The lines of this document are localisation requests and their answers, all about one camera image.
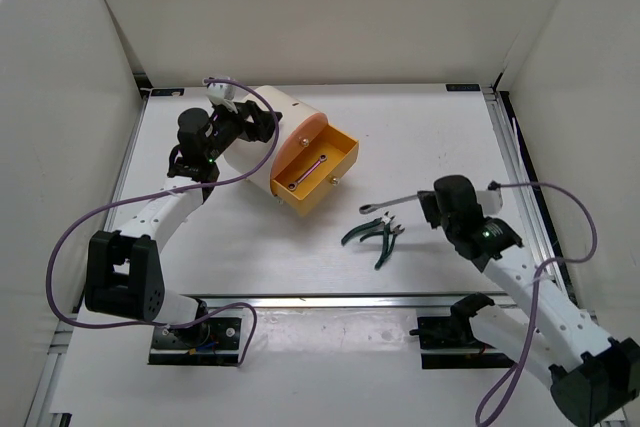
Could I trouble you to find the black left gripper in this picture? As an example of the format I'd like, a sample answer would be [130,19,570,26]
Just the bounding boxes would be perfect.
[206,100,283,162]

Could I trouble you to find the cream round drawer cabinet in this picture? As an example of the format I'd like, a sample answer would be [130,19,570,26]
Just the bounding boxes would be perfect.
[223,85,323,195]

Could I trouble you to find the pink top drawer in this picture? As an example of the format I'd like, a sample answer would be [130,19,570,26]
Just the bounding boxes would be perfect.
[270,113,328,179]

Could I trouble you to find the yellow drawer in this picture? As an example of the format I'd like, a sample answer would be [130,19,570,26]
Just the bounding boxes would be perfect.
[271,124,359,216]

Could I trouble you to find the silver ratchet wrench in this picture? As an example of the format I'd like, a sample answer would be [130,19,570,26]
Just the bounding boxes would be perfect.
[358,194,418,215]

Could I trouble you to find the purple small wrench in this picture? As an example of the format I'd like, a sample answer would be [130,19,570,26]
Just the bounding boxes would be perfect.
[287,154,327,191]

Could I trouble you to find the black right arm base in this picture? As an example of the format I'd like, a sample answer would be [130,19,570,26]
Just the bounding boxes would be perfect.
[409,316,513,370]

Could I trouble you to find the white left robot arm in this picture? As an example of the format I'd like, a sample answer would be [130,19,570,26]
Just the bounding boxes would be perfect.
[85,100,282,347]

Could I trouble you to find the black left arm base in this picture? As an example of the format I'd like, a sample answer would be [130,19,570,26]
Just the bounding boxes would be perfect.
[147,309,244,367]

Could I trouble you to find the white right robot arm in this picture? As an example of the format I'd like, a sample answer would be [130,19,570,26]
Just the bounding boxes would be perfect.
[417,175,639,426]

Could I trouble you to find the green handled pliers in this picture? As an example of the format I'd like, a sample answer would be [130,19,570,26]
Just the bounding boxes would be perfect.
[340,213,395,246]

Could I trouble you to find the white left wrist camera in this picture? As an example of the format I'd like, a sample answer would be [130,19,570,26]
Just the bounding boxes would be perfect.
[203,77,237,113]

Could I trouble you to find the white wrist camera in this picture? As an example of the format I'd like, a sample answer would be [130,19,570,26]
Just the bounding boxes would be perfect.
[203,77,237,113]
[475,181,503,216]

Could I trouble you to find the green handled side cutters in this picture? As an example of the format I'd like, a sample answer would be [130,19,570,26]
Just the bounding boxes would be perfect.
[374,224,404,270]

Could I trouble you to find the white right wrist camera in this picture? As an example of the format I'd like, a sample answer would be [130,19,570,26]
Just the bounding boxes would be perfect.
[475,181,503,216]

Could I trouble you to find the aluminium frame rail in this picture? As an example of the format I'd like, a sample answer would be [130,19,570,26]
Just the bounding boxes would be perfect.
[74,290,576,311]

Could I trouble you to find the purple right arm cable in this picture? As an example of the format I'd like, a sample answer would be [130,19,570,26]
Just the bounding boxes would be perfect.
[474,180,599,427]

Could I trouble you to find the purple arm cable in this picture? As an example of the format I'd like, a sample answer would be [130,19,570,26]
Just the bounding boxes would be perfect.
[47,76,281,367]
[474,180,599,427]

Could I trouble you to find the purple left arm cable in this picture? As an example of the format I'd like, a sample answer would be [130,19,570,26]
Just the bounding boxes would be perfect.
[47,76,281,367]

